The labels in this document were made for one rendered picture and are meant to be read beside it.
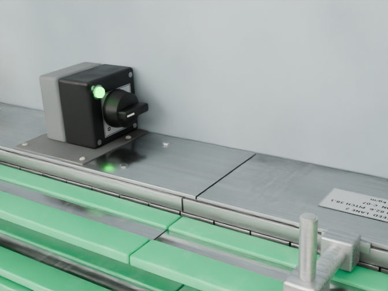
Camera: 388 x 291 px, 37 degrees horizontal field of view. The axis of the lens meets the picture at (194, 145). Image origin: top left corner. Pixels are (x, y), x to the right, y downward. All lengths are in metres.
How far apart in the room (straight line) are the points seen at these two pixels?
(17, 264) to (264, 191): 0.28
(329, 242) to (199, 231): 0.12
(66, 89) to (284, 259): 0.32
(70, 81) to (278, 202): 0.28
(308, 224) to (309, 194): 0.16
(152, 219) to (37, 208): 0.12
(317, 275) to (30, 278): 0.32
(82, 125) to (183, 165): 0.13
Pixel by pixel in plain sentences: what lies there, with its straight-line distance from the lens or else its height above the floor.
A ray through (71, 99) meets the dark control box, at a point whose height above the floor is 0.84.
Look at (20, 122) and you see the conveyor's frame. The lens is 0.80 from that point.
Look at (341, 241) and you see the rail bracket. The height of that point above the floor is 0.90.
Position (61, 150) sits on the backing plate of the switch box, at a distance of 0.68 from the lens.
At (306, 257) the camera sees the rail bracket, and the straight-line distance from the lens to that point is 0.40.
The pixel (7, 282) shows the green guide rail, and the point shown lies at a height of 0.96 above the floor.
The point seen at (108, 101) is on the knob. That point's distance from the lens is 0.66.
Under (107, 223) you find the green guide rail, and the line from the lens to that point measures 0.55.
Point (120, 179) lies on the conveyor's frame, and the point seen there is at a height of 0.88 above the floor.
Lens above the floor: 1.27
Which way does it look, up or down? 50 degrees down
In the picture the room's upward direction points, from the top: 121 degrees counter-clockwise
